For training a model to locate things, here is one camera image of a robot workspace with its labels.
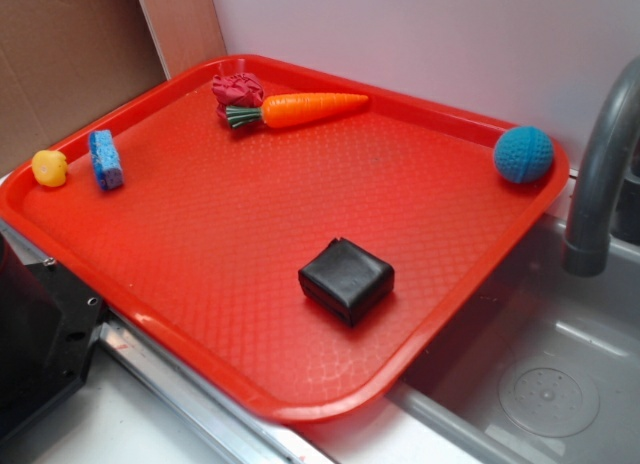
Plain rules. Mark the black box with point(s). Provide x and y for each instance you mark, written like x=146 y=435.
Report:
x=346 y=280

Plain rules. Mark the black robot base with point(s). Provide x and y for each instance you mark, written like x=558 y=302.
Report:
x=50 y=321

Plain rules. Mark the orange toy carrot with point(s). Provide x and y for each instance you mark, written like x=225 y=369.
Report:
x=290 y=110

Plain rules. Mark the red plastic tray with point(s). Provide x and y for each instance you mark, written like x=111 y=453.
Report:
x=201 y=247

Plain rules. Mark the crumpled red cloth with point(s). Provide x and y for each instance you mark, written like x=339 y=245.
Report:
x=240 y=89

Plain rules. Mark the blue textured ball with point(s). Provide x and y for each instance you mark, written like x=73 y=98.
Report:
x=523 y=154

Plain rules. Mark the blue sponge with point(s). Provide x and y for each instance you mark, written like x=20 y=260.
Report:
x=105 y=160

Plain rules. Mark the grey sink basin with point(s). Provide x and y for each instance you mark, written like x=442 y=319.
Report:
x=538 y=366

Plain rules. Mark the grey faucet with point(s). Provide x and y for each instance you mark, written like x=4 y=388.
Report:
x=605 y=201

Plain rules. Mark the yellow rubber duck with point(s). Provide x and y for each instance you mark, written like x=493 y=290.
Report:
x=49 y=168

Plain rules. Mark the brown cardboard panel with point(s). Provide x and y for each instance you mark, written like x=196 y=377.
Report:
x=65 y=63

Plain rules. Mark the metal rail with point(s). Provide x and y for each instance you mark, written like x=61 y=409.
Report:
x=139 y=406

